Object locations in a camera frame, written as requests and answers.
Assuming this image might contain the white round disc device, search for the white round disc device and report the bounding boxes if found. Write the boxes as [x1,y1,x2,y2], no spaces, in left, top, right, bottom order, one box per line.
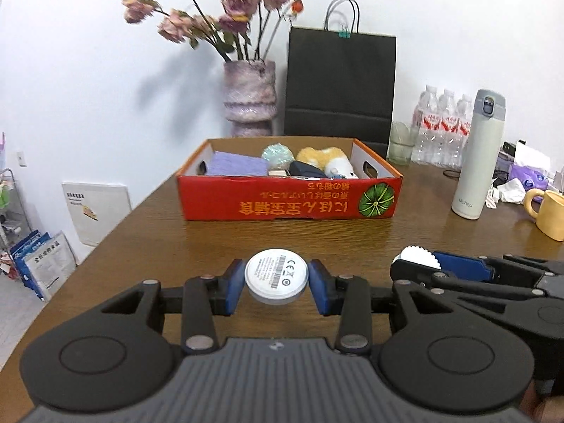
[244,248,308,305]

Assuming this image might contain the bouquet of dried purple flowers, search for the bouquet of dried purple flowers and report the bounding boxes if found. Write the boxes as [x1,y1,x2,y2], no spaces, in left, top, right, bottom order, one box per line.
[122,0,292,63]

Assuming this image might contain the purple marbled vase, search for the purple marbled vase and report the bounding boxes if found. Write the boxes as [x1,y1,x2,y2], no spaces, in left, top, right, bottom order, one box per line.
[222,59,278,137]

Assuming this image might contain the orange-red cardboard box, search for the orange-red cardboard box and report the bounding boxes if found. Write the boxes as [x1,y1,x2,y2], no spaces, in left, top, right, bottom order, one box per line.
[177,137,404,222]

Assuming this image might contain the teal fluffy ball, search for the teal fluffy ball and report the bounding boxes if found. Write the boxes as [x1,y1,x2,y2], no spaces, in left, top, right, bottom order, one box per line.
[261,143,295,169]

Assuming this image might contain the clear glass cup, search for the clear glass cup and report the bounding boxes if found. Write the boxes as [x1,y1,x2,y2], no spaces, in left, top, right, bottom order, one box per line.
[387,121,417,165]

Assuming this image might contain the purple cloth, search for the purple cloth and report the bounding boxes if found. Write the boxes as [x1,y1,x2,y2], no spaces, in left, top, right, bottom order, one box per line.
[206,152,269,176]

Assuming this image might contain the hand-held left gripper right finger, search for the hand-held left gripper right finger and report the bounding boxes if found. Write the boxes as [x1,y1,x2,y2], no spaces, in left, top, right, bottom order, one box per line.
[308,259,446,355]

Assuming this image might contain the white thermos bottle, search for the white thermos bottle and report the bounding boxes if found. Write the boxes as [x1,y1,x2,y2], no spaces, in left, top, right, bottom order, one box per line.
[450,89,505,220]

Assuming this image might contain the blue and white printed bags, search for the blue and white printed bags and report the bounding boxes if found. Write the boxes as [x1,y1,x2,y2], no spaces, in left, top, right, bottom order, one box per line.
[9,229,76,302]

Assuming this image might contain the metal wire rack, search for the metal wire rack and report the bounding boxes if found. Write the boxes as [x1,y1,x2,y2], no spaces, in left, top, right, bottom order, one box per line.
[0,167,31,247]

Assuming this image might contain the white ribbed wheel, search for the white ribbed wheel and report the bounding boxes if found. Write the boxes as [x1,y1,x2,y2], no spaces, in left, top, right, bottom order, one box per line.
[393,247,442,274]

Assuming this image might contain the white board panel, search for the white board panel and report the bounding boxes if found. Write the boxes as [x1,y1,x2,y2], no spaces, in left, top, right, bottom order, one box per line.
[62,180,132,247]

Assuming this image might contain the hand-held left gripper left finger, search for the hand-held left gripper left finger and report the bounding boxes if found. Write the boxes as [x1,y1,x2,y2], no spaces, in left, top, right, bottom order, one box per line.
[101,259,246,355]

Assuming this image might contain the person's right hand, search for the person's right hand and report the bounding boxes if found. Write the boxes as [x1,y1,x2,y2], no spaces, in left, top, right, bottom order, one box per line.
[520,379,564,423]

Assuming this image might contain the black pouch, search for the black pouch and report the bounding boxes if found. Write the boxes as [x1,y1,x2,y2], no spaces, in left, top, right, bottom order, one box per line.
[288,161,327,179]

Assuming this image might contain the shrink-wrapped water bottle pack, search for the shrink-wrapped water bottle pack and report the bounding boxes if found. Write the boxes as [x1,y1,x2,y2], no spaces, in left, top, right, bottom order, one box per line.
[411,85,474,169]

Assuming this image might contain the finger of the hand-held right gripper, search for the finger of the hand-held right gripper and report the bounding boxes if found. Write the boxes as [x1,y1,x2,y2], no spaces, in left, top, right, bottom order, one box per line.
[390,260,548,301]
[432,251,564,283]

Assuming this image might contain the purple tissue pack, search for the purple tissue pack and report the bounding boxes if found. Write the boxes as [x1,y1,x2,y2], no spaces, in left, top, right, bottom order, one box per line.
[509,141,551,192]

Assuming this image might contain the wooden desk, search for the wooden desk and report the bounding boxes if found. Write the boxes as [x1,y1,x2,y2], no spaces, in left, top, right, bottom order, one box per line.
[0,134,564,423]

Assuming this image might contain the black paper bag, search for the black paper bag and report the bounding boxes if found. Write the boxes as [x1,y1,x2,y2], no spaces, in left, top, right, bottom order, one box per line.
[284,0,396,155]

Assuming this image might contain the yellow mug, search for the yellow mug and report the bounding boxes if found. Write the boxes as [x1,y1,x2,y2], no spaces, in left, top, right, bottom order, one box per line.
[523,187,564,242]

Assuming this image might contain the yellow and white plush toy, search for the yellow and white plush toy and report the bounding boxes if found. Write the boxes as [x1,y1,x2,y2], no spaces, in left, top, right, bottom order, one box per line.
[296,146,358,180]

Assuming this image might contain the orange dried flower bud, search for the orange dried flower bud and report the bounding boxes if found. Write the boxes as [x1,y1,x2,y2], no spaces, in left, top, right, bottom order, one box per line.
[264,0,306,60]

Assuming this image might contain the crumpled white tissue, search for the crumpled white tissue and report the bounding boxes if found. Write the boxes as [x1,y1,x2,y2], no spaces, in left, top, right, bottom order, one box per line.
[486,178,527,209]

